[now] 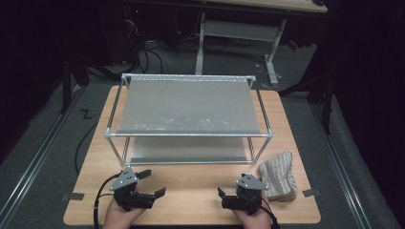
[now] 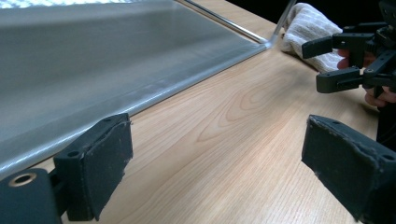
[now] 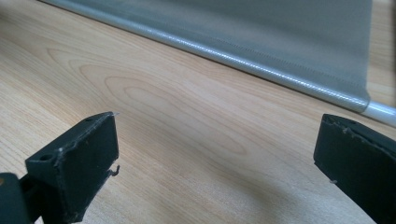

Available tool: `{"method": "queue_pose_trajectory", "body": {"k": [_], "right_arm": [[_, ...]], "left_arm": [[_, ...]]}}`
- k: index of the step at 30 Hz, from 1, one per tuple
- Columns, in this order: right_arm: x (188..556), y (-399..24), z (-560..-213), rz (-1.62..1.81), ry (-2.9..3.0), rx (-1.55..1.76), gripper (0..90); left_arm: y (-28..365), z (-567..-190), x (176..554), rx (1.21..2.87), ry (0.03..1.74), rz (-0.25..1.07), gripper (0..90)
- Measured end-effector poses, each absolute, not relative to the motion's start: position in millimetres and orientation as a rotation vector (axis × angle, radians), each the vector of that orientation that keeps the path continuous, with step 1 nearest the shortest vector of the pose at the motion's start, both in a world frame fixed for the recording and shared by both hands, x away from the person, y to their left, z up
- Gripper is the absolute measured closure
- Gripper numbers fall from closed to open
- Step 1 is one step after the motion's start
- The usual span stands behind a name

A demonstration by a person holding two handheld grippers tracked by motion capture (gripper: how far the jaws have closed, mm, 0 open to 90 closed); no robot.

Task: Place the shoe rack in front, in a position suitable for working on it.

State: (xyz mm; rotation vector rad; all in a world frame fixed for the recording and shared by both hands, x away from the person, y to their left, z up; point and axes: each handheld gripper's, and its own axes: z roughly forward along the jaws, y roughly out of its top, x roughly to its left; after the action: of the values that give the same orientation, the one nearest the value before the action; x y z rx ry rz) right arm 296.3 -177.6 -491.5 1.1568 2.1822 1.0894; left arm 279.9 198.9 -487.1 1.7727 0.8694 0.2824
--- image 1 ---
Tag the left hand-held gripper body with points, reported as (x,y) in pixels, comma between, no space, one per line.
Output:
(124,181)

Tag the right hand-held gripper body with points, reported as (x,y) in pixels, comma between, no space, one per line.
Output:
(250,184)

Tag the striped beige towel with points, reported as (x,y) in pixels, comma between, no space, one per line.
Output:
(278,176)

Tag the two-tier metal rack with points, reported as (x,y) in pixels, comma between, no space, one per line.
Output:
(191,105)

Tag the person's right hand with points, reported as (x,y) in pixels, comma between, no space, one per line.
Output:
(254,221)

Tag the person's left hand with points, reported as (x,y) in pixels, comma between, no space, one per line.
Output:
(117,218)

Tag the grey tape piece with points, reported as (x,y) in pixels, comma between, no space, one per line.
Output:
(311,192)
(74,196)

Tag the black metal stand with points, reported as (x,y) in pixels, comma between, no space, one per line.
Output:
(327,105)
(66,86)

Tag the small red object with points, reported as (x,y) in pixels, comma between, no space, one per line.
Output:
(293,45)

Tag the white-legged desk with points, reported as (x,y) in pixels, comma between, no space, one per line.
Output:
(242,31)

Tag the dark computer tower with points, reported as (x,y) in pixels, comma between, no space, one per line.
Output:
(132,28)

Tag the metal floor rail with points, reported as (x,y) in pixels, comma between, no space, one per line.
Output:
(35,160)
(341,167)

